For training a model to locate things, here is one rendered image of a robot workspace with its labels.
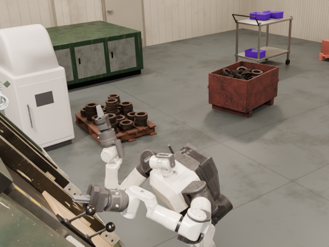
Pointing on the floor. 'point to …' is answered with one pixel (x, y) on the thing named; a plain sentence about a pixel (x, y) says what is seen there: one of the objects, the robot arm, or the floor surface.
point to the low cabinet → (96, 52)
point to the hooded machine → (35, 86)
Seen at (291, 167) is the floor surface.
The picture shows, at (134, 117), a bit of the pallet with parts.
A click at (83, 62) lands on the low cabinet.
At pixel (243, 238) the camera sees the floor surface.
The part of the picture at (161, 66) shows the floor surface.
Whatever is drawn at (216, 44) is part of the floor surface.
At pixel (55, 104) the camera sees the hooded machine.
